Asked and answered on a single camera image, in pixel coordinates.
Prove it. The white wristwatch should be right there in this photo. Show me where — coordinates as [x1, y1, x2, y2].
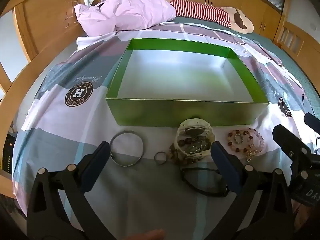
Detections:
[175, 119, 215, 160]

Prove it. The striped plush toy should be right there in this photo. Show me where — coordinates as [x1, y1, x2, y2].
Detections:
[164, 0, 254, 34]

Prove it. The green cardboard box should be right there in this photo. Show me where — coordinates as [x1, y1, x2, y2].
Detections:
[105, 38, 270, 127]

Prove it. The pink bead bracelet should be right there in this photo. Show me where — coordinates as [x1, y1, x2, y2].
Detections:
[246, 128, 265, 153]

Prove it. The small dark metal ring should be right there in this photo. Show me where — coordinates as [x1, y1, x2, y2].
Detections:
[154, 152, 167, 166]

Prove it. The silver bangle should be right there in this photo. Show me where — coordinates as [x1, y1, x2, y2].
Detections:
[109, 131, 145, 167]

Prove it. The dark brown bead bracelet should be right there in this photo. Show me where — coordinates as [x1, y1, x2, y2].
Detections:
[169, 142, 191, 166]

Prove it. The wooden wardrobe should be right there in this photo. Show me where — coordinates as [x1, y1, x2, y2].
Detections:
[207, 0, 320, 64]

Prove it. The printed bedsheet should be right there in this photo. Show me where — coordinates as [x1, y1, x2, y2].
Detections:
[12, 22, 320, 240]

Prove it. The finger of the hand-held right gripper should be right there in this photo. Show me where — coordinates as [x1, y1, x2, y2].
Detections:
[303, 113, 320, 131]
[272, 124, 313, 167]

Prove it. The black device with orange lights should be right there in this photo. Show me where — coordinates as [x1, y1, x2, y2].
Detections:
[4, 130, 16, 177]

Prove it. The reddish brown bead bracelet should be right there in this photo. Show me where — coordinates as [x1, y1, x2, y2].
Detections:
[227, 129, 253, 156]

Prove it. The wooden headboard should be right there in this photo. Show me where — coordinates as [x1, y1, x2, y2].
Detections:
[0, 0, 132, 140]

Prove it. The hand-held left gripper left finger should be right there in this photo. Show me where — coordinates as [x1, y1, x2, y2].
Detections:
[26, 141, 111, 240]

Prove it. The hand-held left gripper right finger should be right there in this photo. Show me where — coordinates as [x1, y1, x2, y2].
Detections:
[211, 141, 295, 240]

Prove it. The person's left hand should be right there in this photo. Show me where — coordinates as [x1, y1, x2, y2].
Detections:
[124, 229, 166, 240]

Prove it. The black cord bracelet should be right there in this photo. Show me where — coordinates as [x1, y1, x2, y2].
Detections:
[180, 167, 229, 197]

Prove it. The pink quilt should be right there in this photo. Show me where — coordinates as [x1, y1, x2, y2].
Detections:
[74, 0, 177, 37]

